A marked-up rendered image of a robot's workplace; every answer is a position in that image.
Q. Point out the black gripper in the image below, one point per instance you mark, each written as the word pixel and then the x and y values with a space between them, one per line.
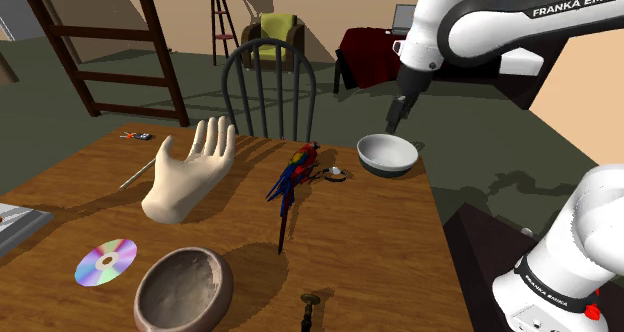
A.
pixel 413 82

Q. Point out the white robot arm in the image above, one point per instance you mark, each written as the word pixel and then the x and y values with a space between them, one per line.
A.
pixel 492 26

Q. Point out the white bowl with dark base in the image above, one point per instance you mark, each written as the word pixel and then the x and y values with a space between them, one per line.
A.
pixel 387 154

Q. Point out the dark red table with laptop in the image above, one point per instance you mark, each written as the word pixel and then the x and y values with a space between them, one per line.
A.
pixel 370 58

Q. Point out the red blue parrot figure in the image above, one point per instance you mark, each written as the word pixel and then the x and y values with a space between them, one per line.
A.
pixel 295 172

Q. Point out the dark spindle-back chair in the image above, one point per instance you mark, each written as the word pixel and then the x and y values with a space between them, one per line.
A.
pixel 273 77

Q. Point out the wooden table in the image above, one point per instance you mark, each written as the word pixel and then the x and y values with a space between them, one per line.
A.
pixel 370 243

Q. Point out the yellow-green armchair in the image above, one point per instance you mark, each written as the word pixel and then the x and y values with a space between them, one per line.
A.
pixel 275 41

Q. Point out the dark robot stand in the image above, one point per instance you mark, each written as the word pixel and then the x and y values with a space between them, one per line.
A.
pixel 480 253

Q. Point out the dark red coat stand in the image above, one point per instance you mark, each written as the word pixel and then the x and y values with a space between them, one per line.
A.
pixel 222 19

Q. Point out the dark candle holder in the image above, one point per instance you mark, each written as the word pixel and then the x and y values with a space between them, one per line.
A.
pixel 309 311

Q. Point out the cream hand sculpture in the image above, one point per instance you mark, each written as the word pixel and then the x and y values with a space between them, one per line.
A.
pixel 187 175

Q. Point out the red and black keys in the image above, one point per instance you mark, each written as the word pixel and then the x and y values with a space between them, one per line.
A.
pixel 136 136

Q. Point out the grey pen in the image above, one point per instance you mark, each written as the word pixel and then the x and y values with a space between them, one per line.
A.
pixel 136 174

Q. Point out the brown clay bowl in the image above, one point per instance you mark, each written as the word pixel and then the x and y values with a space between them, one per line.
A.
pixel 180 292

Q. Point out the brown wooden ladder shelf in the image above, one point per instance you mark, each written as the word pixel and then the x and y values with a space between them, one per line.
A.
pixel 122 33

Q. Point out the shiny compact disc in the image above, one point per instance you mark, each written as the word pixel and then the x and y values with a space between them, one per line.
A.
pixel 106 262

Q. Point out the grey flat box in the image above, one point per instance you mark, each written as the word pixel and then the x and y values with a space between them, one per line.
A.
pixel 17 221

